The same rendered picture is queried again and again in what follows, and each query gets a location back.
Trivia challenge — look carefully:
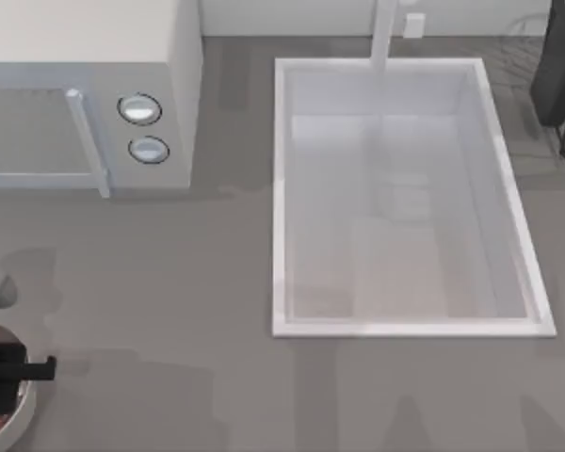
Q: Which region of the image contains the small round microwave knob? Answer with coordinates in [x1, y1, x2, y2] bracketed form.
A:
[127, 135, 171, 166]

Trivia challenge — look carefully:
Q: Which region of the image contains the white sink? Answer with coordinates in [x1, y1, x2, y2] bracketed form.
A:
[270, 56, 558, 340]

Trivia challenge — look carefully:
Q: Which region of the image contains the large round microwave knob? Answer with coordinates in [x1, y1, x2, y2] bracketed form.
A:
[116, 92, 164, 127]

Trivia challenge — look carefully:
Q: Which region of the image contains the tall white tap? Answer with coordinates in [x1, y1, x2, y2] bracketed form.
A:
[369, 0, 400, 74]

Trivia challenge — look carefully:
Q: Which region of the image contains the pale microwave oven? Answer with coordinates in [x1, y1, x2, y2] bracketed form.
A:
[0, 0, 203, 200]

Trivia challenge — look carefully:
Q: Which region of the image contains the microwave oven door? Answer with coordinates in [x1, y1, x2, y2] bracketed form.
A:
[0, 87, 112, 199]

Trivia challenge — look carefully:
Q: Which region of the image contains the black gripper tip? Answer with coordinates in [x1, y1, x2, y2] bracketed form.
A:
[0, 342, 57, 416]

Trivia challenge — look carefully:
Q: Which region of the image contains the pale microwave door handle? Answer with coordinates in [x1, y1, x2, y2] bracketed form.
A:
[65, 88, 112, 199]

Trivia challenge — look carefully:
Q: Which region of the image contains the white wall socket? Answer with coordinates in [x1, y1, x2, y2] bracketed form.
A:
[404, 12, 427, 39]

